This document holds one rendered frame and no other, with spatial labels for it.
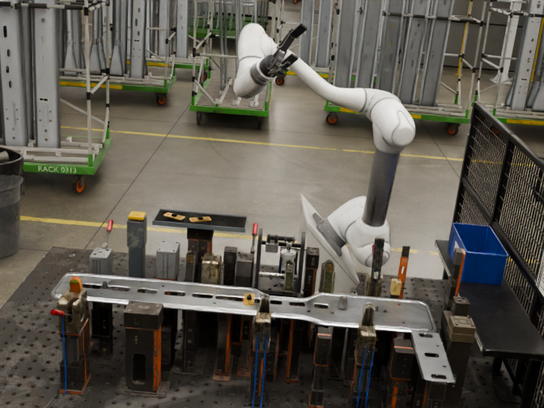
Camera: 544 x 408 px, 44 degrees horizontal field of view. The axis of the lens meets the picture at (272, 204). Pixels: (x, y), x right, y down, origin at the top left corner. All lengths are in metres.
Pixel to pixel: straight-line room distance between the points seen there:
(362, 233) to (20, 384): 1.48
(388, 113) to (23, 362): 1.67
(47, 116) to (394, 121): 4.43
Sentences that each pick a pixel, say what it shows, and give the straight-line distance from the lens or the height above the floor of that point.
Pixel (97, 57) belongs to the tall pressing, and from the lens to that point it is 10.15.
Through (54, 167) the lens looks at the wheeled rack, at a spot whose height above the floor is 0.26.
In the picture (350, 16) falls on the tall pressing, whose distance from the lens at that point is 9.29.
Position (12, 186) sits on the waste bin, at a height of 0.54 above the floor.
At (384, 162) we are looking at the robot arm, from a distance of 2.79.
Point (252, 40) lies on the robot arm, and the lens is 2.68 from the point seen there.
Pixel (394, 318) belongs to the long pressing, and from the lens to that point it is 2.51.
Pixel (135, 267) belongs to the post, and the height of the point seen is 0.93.
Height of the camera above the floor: 2.21
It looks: 21 degrees down
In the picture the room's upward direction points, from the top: 4 degrees clockwise
